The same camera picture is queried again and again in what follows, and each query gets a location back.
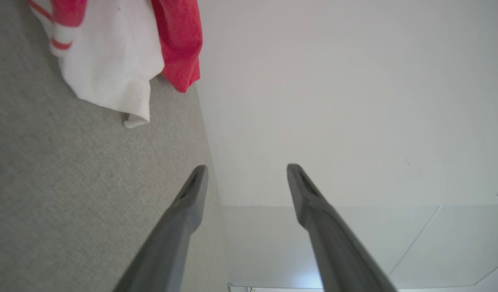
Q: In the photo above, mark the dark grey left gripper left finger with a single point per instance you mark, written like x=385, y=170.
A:
x=171, y=243

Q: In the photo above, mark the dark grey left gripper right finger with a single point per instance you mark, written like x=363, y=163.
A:
x=334, y=251

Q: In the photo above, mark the red and white garment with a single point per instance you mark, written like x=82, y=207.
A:
x=111, y=48

